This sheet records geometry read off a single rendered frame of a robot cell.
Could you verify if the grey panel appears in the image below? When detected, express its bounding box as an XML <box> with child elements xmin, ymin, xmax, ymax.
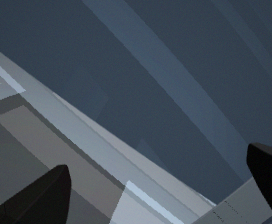
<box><xmin>192</xmin><ymin>176</ymin><xmax>272</xmax><ymax>224</ymax></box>

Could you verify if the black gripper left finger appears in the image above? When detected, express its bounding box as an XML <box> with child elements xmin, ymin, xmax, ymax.
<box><xmin>0</xmin><ymin>164</ymin><xmax>72</xmax><ymax>224</ymax></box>

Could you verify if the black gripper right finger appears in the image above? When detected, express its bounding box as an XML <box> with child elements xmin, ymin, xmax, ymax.
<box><xmin>246</xmin><ymin>143</ymin><xmax>272</xmax><ymax>208</ymax></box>

